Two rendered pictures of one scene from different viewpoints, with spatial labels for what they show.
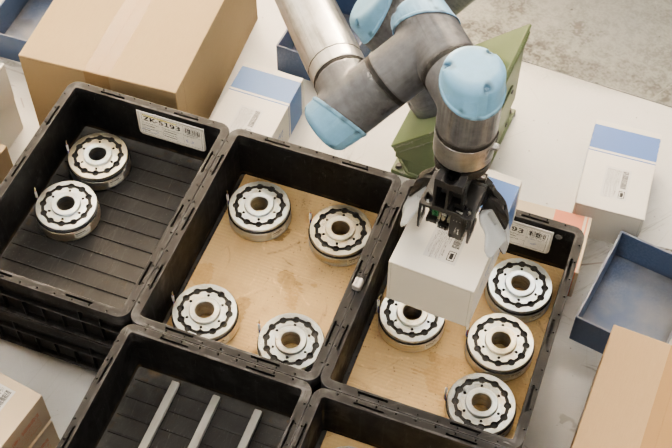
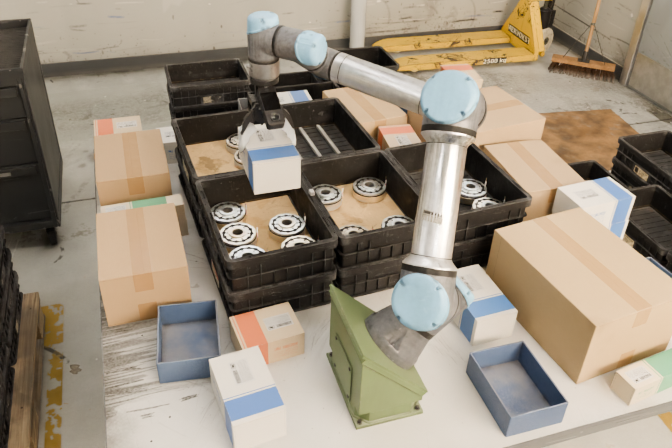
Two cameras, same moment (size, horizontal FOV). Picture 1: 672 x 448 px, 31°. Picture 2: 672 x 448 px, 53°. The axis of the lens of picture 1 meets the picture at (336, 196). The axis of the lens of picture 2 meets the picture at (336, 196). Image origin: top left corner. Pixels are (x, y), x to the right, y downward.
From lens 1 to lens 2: 2.47 m
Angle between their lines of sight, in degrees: 86
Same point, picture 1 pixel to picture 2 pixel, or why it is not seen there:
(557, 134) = (315, 432)
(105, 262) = not seen: hidden behind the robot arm
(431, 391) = (255, 217)
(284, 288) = (353, 217)
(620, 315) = (196, 342)
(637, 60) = not seen: outside the picture
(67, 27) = (586, 227)
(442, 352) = (263, 230)
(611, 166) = (251, 380)
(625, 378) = (167, 248)
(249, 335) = (347, 198)
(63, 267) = not seen: hidden behind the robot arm
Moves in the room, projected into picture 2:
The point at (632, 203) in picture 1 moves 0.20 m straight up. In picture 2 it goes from (222, 365) to (216, 300)
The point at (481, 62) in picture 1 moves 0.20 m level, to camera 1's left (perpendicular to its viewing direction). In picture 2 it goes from (261, 15) to (327, 0)
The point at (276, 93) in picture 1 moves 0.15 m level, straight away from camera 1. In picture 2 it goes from (478, 304) to (528, 335)
